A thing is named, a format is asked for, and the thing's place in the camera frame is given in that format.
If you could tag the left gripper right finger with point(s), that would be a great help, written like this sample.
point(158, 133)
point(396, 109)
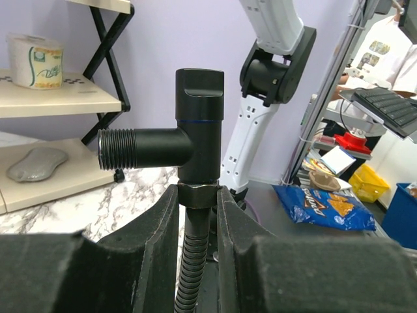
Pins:
point(263, 272)

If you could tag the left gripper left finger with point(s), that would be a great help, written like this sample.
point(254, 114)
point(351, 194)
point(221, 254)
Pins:
point(130, 270)

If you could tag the black T-shaped fitting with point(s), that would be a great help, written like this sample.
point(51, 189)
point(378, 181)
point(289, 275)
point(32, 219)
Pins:
point(193, 147)

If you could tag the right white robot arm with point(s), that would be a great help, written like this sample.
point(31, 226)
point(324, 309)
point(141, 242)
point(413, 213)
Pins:
point(269, 77)

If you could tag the blue doritos chip bag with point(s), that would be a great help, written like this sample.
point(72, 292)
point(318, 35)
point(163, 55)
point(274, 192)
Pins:
point(322, 208)

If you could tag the brown paper bowl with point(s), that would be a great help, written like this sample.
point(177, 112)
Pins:
point(323, 181)

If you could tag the white tablet card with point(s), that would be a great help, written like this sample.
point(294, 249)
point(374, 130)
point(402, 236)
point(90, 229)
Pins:
point(337, 160)

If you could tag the yellow plastic crate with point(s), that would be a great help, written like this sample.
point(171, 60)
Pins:
point(367, 185)

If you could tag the cream three-tier shelf rack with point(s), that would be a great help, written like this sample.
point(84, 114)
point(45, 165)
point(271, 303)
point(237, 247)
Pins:
point(91, 97)

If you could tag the blue plastic bin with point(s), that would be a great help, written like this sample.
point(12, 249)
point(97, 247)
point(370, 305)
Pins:
point(400, 219)

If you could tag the red block on stand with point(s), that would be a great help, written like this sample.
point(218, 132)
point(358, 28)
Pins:
point(353, 142)

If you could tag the black keyboard on stand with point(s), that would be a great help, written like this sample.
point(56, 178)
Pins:
point(395, 113)

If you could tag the person in dark clothes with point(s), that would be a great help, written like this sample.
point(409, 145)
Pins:
point(388, 55)

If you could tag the aluminium frame post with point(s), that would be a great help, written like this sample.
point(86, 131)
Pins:
point(356, 24)

